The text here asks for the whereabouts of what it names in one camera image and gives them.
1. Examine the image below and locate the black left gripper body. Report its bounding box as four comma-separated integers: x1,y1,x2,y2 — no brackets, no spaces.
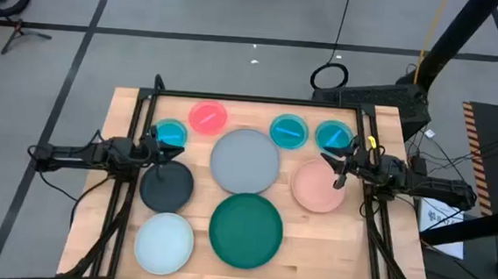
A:
140,128,167,166

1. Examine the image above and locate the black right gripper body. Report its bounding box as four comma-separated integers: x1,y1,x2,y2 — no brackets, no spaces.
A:
343,144,393,185

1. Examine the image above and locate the teal translucent small plate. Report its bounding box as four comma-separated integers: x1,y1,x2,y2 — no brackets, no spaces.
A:
267,112,311,152
148,117,189,149
313,118,357,158

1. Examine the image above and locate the pink plastic plate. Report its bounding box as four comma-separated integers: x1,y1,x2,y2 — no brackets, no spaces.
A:
288,156,349,216

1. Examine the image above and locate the black plastic plate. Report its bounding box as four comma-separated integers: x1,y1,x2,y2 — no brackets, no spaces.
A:
137,157,196,217

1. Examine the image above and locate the red translucent small plate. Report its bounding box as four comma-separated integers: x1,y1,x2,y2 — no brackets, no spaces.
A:
186,98,231,138

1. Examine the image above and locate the light blue plastic plate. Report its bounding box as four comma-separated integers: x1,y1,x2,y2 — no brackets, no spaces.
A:
132,210,197,279

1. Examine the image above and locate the large dark green plastic plate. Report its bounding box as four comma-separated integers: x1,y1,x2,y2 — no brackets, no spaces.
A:
205,190,288,273

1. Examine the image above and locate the large grey plastic plate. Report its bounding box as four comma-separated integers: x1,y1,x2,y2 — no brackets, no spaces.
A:
207,125,284,198

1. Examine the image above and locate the white labelled box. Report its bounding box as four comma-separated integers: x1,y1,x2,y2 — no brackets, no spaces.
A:
415,197,469,260

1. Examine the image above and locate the black metal beam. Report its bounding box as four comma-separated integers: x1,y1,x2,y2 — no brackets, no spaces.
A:
419,199,498,251

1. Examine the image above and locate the black hazard-striped platform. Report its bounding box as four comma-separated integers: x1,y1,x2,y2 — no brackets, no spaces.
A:
454,100,498,218

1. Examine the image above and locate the black slanted pole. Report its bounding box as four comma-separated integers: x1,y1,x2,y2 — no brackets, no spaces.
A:
395,0,498,95

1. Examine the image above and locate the black tripod stand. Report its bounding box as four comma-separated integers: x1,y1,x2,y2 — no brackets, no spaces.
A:
0,16,54,60

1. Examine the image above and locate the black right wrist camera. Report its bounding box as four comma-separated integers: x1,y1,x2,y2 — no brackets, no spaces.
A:
331,172,348,191

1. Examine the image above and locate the black coiled floor cable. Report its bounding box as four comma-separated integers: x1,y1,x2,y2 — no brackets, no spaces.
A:
308,0,355,93

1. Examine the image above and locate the black metal table frame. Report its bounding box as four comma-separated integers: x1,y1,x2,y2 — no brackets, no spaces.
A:
56,68,445,279

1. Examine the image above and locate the black power cable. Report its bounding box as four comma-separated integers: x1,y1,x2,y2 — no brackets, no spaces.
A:
34,170,114,233

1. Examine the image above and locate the yellow hanging cable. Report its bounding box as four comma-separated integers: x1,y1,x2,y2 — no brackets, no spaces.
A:
413,0,449,87

